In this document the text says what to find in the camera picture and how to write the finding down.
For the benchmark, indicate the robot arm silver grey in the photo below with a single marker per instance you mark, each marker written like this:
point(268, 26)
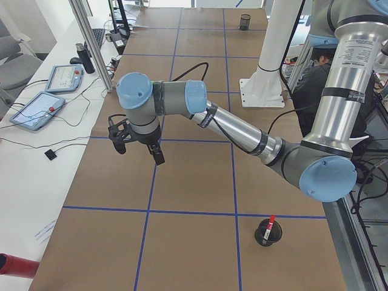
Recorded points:
point(320, 165)

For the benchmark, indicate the small black puck sensor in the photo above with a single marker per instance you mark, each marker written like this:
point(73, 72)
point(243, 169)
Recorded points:
point(50, 154)

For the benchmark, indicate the blue teach pendant near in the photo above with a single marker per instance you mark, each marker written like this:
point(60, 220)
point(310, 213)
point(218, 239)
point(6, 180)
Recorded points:
point(38, 111)

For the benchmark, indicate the black mesh cup near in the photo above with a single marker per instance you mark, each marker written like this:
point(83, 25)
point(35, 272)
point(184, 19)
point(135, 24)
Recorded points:
point(244, 21)

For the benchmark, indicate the aluminium frame post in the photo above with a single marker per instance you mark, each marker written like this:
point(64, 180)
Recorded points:
point(86, 30)

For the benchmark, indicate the grey office chair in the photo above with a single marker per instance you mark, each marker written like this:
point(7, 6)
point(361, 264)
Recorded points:
point(16, 70)

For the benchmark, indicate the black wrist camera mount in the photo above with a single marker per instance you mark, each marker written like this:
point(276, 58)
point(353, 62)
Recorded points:
point(120, 134)

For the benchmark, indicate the blue teach pendant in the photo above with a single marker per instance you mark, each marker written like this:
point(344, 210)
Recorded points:
point(64, 78)
point(38, 111)

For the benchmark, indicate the white pedestal column base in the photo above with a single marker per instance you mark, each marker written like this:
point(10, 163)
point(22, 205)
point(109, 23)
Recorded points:
point(263, 88)

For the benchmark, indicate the person in black jacket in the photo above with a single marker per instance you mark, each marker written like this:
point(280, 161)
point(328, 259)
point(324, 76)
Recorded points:
point(312, 86)

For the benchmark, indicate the black keyboard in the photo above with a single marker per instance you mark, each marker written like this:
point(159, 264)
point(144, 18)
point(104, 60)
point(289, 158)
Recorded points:
point(99, 35)

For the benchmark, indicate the blue teach pendant far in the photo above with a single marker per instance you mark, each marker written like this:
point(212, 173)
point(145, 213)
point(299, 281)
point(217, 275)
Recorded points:
point(64, 78)

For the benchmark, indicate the red fire extinguisher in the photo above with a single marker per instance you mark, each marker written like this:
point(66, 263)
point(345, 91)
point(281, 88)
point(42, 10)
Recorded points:
point(18, 267)

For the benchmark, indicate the red white whiteboard marker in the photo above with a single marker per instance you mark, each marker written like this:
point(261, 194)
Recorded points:
point(268, 229)

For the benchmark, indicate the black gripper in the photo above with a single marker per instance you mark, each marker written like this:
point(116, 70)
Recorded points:
point(147, 139)

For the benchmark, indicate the dark water bottle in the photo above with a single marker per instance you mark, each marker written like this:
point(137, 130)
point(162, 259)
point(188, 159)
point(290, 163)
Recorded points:
point(84, 57)

